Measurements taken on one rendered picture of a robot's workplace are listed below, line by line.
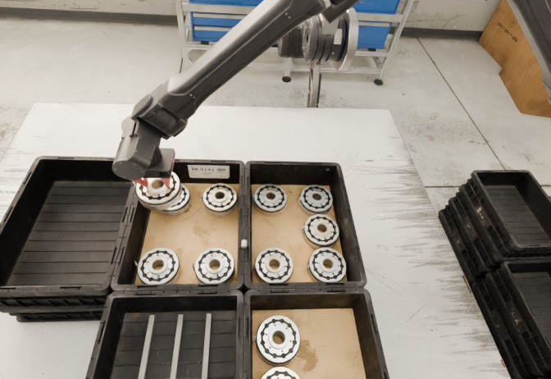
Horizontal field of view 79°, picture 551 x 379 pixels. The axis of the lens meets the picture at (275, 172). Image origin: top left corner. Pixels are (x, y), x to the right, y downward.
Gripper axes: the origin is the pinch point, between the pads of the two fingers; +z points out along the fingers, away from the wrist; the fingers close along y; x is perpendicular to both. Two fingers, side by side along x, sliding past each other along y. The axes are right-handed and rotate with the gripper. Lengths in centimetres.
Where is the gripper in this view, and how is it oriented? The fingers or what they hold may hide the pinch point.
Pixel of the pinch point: (157, 183)
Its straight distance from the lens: 85.3
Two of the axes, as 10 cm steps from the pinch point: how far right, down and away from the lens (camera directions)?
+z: -0.7, 6.2, 7.8
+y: 10.0, 0.3, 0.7
